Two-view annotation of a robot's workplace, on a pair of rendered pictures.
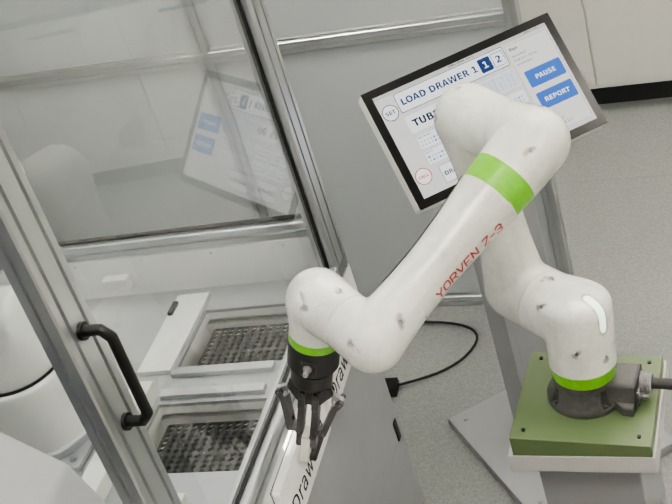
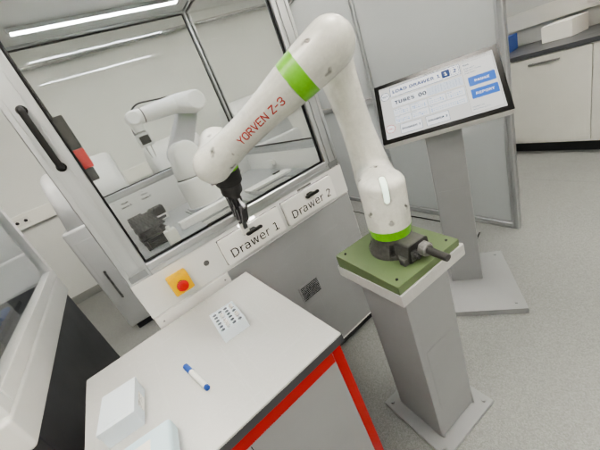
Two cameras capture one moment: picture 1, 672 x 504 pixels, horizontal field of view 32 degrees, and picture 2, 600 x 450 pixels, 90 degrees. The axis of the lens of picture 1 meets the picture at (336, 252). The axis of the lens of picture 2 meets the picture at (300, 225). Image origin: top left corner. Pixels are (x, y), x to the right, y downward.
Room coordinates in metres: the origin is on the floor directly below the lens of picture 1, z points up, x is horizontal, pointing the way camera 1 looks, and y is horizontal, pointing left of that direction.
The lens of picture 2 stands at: (0.98, -0.70, 1.33)
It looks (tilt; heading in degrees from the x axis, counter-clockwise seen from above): 23 degrees down; 39
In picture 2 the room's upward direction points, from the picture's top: 22 degrees counter-clockwise
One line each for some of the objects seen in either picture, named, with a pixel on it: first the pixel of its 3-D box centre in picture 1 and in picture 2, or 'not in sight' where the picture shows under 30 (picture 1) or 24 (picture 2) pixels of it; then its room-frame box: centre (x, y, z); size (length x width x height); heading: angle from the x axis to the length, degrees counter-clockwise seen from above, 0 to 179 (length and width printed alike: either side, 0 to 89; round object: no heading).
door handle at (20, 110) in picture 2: (119, 376); (41, 138); (1.35, 0.34, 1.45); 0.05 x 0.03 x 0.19; 67
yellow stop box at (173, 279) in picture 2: not in sight; (180, 282); (1.44, 0.30, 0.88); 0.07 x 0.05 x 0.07; 157
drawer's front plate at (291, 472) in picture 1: (303, 458); (253, 235); (1.75, 0.18, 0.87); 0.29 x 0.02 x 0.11; 157
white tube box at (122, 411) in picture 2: not in sight; (122, 410); (1.07, 0.13, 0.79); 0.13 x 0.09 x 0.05; 59
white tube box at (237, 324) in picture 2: not in sight; (229, 320); (1.39, 0.05, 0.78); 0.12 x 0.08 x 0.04; 63
